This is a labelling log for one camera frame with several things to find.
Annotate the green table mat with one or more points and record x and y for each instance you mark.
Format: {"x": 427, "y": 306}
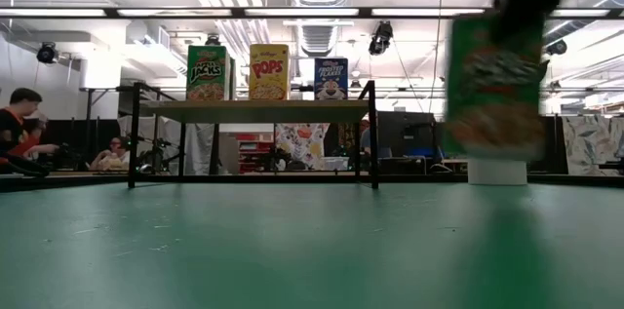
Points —
{"x": 312, "y": 250}

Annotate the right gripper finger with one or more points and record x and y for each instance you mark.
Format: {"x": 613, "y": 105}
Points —
{"x": 519, "y": 16}

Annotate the leaf patterned curtain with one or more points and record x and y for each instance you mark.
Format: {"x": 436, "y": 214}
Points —
{"x": 590, "y": 143}

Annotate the blue Frosted Flakes cereal box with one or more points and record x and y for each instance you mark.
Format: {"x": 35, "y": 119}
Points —
{"x": 331, "y": 80}

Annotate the white plastic bin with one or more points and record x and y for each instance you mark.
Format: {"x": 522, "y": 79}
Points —
{"x": 335, "y": 164}

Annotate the black partition panel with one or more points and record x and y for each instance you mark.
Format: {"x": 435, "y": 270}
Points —
{"x": 78, "y": 133}

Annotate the white plant pot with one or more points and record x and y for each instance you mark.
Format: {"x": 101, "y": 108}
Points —
{"x": 497, "y": 172}

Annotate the yellow Corn Pops cereal box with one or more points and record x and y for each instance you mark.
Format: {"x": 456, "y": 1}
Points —
{"x": 268, "y": 75}

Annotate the red storage rack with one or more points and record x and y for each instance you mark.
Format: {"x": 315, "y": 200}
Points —
{"x": 253, "y": 145}

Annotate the black ceiling spotlight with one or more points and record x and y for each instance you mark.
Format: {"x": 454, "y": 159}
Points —
{"x": 47, "y": 53}
{"x": 557, "y": 47}
{"x": 212, "y": 40}

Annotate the black overhead camera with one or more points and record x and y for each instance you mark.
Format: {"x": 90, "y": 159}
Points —
{"x": 381, "y": 36}

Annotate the person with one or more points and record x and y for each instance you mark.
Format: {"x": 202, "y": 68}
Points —
{"x": 114, "y": 158}
{"x": 12, "y": 128}

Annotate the black aluminium table frame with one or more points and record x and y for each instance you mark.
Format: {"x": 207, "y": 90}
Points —
{"x": 73, "y": 183}

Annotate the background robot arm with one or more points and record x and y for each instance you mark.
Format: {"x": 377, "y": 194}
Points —
{"x": 153, "y": 158}

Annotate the wooden shelf black metal frame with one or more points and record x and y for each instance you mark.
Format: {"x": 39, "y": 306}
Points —
{"x": 253, "y": 111}

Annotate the green Apple Jacks cereal box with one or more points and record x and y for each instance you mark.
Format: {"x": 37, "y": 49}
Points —
{"x": 207, "y": 75}
{"x": 492, "y": 94}

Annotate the black overhead light bar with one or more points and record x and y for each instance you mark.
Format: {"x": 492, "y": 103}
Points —
{"x": 239, "y": 12}

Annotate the floral patterned curtain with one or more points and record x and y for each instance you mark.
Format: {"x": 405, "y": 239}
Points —
{"x": 304, "y": 141}

